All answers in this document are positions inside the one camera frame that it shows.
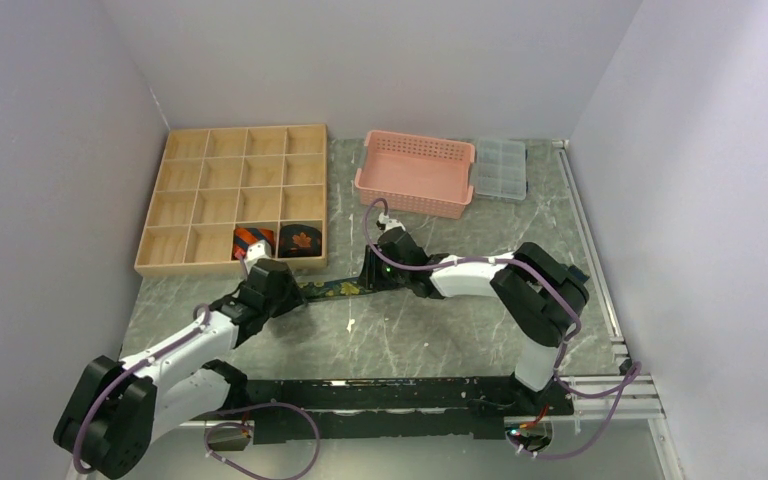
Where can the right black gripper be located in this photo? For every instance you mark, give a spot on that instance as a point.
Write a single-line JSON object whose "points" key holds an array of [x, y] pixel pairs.
{"points": [[370, 278]]}

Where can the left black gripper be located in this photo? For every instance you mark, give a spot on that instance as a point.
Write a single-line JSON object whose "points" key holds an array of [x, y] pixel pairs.
{"points": [[291, 296]]}

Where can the blue yellow floral tie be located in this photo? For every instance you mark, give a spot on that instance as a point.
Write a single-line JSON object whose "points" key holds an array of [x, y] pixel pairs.
{"points": [[315, 291]]}

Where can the orange navy striped tie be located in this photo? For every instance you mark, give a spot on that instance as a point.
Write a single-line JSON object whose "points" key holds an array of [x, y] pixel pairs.
{"points": [[245, 237]]}

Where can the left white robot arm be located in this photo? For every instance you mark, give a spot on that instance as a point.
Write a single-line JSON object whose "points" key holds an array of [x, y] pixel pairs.
{"points": [[119, 407]]}

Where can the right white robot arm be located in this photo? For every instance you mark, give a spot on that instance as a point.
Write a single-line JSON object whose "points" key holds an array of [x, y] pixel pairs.
{"points": [[544, 297]]}

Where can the dark rolled tie orange leaf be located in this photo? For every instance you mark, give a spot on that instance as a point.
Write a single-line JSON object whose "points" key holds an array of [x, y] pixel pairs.
{"points": [[299, 241]]}

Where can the pink plastic basket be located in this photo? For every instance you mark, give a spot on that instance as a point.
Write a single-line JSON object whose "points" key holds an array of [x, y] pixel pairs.
{"points": [[417, 174]]}

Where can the wooden compartment tray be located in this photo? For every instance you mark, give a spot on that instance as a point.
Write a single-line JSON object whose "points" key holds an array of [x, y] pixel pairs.
{"points": [[213, 180]]}

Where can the clear plastic organizer box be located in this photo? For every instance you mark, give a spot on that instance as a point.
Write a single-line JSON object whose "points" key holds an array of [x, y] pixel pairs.
{"points": [[499, 169]]}

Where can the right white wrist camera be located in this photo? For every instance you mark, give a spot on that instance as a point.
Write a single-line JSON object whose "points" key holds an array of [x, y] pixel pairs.
{"points": [[385, 222]]}

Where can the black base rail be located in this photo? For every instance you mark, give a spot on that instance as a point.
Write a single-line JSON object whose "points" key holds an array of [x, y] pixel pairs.
{"points": [[481, 407]]}

